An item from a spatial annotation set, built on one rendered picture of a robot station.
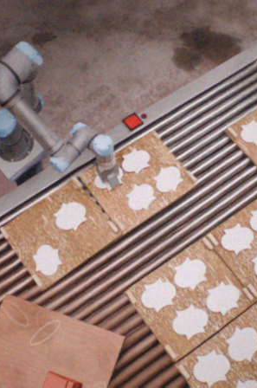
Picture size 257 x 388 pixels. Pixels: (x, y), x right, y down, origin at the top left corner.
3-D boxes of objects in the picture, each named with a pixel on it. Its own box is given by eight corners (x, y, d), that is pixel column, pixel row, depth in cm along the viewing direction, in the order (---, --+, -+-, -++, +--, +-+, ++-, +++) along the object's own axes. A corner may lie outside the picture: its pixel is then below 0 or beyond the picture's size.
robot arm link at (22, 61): (7, 115, 226) (-6, 56, 174) (28, 94, 231) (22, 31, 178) (25, 131, 226) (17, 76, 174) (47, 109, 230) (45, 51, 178)
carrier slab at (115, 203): (80, 177, 221) (79, 176, 220) (151, 132, 230) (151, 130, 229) (123, 236, 208) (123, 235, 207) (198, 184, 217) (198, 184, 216)
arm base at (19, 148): (-6, 145, 234) (-12, 134, 225) (17, 126, 238) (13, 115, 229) (11, 164, 229) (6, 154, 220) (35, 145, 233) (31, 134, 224)
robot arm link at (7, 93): (-22, 80, 169) (67, 175, 188) (0, 60, 172) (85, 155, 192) (-28, 84, 179) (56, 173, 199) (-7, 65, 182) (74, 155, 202)
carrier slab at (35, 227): (0, 229, 212) (-1, 229, 210) (74, 178, 221) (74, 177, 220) (42, 292, 199) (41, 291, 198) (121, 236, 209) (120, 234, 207)
